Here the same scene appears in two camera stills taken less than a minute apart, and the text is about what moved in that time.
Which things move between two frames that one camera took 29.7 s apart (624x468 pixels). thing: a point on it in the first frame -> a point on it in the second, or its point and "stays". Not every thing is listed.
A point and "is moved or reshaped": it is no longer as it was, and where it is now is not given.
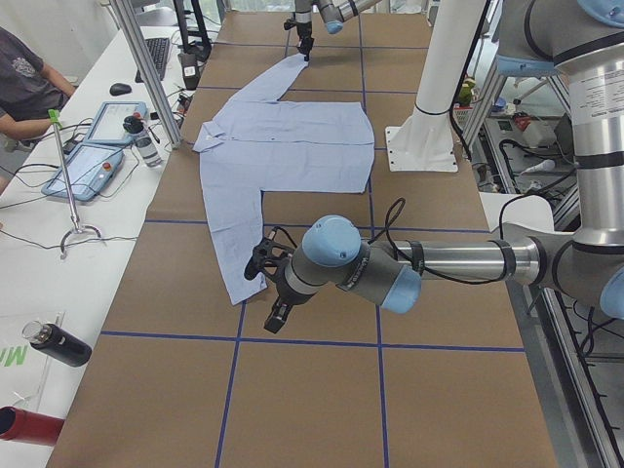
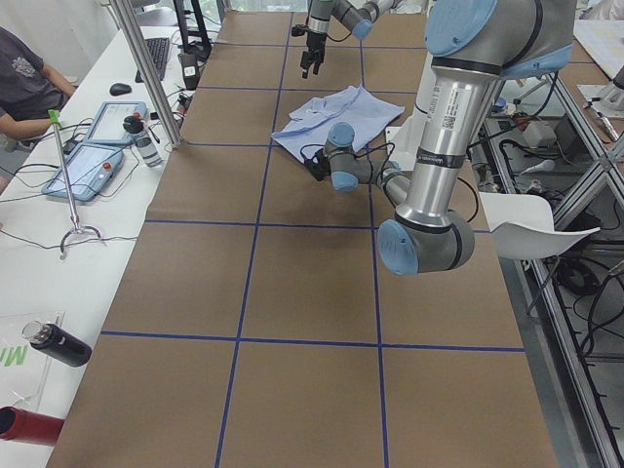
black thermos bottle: (58, 342) stays
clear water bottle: (147, 148) stays
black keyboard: (158, 52) stays
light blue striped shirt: (261, 143) is moved or reshaped
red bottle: (31, 426) stays
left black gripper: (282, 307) -> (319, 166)
